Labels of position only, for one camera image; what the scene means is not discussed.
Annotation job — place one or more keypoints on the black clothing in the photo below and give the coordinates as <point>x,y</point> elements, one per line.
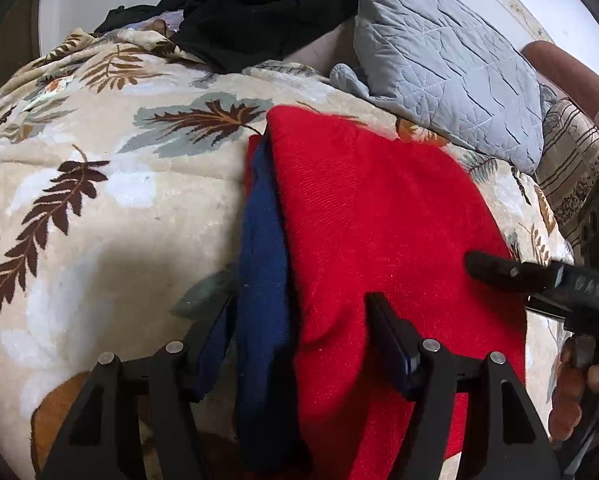
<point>254,10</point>

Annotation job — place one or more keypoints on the red and blue sweater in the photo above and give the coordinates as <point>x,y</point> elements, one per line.
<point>379,210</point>

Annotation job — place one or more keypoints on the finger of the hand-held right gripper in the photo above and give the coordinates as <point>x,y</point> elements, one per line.
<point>494,267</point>

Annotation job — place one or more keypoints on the brown and pink bolster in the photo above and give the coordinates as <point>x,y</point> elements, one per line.
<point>564,65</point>

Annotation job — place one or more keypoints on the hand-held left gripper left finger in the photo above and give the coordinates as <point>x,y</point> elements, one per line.
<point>214,342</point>

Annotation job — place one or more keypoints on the person's right hand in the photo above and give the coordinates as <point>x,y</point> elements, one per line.
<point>567,400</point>

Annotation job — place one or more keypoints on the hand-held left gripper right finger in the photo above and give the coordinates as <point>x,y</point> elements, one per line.
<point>394,345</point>

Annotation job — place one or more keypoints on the grey quilted pillow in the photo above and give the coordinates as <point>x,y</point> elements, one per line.
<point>439,60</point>

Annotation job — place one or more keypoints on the leaf print blanket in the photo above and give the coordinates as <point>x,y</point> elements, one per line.
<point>104,185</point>

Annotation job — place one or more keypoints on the striped patterned pillow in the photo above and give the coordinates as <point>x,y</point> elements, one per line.
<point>574,160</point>

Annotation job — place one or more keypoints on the lilac cloth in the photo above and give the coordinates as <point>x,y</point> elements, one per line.
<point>167,21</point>

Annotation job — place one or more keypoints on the wooden door with glass panel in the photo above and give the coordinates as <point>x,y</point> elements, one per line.
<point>14,45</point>

